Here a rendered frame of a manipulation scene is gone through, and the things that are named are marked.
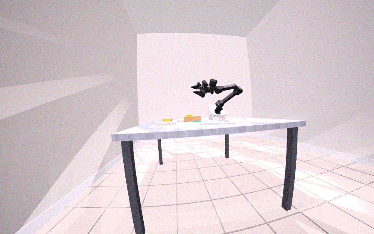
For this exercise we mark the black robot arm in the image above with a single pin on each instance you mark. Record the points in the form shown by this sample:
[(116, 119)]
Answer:
[(218, 89)]

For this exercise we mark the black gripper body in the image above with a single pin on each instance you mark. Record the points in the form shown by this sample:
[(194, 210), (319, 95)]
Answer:
[(204, 91)]

